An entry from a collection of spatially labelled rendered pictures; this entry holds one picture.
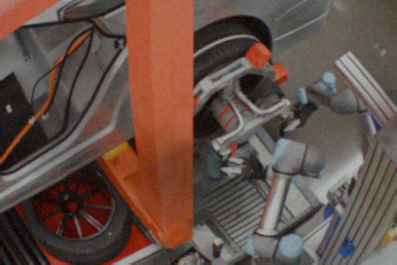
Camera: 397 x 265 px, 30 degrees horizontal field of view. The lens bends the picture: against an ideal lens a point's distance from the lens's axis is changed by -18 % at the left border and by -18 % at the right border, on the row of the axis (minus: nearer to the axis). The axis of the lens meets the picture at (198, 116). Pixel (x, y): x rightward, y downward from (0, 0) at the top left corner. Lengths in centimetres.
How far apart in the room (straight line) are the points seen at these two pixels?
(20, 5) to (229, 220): 282
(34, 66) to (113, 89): 77
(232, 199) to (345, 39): 144
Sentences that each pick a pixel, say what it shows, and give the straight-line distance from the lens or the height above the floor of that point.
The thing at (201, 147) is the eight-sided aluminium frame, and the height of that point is 67.
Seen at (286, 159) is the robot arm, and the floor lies 131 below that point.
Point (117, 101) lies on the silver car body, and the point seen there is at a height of 107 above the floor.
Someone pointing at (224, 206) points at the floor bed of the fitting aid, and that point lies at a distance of 475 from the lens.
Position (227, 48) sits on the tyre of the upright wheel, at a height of 117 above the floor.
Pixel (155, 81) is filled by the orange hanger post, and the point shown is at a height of 198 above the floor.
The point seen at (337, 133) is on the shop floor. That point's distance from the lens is 508.
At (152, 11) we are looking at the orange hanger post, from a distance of 250.
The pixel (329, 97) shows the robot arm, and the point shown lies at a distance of 378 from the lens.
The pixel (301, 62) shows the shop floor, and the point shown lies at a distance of 533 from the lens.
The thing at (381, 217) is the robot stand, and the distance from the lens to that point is 299.
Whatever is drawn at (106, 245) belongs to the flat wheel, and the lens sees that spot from 414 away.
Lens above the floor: 429
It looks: 58 degrees down
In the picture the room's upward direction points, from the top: 1 degrees clockwise
